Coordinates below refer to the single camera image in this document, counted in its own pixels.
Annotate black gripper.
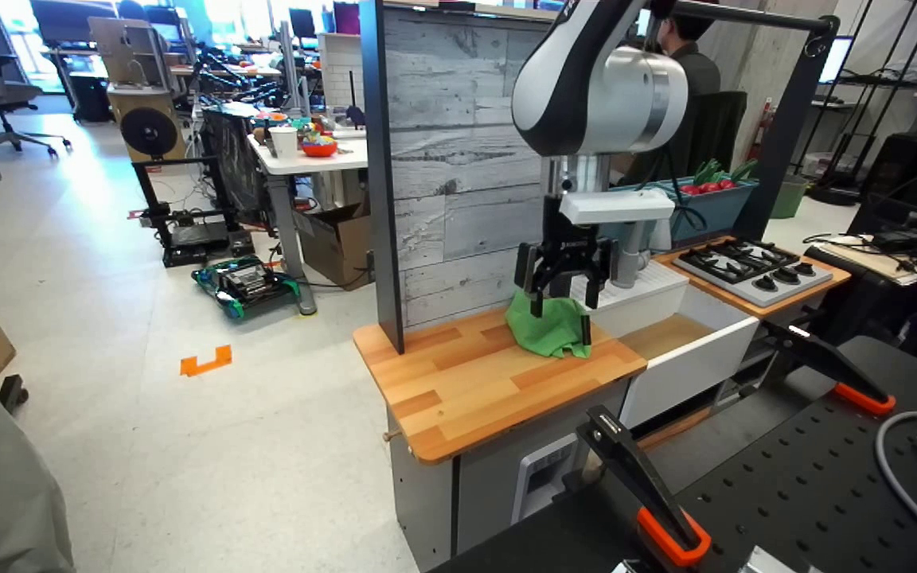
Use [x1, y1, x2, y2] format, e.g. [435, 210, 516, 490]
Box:
[512, 217, 622, 349]

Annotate green block object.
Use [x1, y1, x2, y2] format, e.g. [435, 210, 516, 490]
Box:
[502, 282, 600, 363]

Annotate grey faucet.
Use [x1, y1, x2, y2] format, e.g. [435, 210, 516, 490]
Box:
[610, 244, 655, 296]

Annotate wooden butcher block counter cabinet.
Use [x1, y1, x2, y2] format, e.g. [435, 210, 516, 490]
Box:
[350, 301, 652, 573]

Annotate grey wood backdrop panel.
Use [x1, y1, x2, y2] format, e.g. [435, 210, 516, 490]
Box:
[381, 7, 589, 331]

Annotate white sink basin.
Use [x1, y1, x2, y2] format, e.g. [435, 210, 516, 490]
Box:
[589, 253, 765, 433]

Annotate teal bin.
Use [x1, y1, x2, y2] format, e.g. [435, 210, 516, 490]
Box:
[668, 181, 762, 247]

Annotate gas stove top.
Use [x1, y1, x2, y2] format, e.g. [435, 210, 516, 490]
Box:
[680, 235, 833, 311]

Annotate person in dark shirt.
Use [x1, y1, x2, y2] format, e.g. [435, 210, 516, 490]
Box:
[652, 10, 756, 184]

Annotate wooden stove counter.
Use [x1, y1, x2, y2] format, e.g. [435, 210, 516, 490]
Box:
[652, 233, 857, 326]

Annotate red bowl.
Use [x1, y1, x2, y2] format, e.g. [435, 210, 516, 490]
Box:
[299, 135, 341, 161]

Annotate white lab table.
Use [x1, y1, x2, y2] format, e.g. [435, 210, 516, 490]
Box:
[247, 131, 374, 315]

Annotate white cup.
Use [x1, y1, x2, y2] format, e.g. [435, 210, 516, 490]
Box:
[269, 124, 299, 161]

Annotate green wheeled robot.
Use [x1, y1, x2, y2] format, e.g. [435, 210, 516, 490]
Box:
[187, 252, 307, 326]

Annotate black perforated board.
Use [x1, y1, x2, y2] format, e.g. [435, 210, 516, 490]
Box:
[680, 395, 917, 573]

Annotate orange floor marker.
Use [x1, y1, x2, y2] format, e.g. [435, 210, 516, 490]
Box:
[179, 345, 237, 378]

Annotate wooden box with black disc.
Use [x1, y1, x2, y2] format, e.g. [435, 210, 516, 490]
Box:
[104, 90, 182, 164]

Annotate grey office chair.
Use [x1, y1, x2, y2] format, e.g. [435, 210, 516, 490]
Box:
[0, 40, 75, 159]

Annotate black frame post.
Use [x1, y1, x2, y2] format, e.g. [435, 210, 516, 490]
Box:
[675, 0, 840, 244]
[356, 0, 411, 357]

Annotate black metal frame machine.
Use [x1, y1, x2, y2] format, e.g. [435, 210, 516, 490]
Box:
[133, 156, 254, 266]

